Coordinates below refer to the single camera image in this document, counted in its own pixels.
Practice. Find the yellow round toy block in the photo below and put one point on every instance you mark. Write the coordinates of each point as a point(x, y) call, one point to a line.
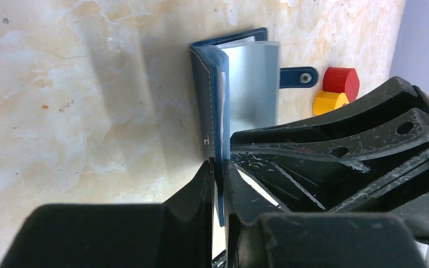
point(325, 102)

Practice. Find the red toy block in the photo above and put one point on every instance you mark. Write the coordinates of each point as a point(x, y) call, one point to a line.
point(342, 80)

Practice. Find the navy blue card holder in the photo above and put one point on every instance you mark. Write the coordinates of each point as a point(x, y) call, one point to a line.
point(237, 80)

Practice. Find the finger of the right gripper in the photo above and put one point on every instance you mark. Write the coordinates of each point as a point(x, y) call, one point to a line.
point(374, 170)
point(394, 97)

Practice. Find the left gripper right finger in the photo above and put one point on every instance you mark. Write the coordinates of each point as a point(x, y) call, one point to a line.
point(260, 234)

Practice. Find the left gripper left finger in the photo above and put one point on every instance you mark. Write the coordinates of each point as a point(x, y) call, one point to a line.
point(175, 233)

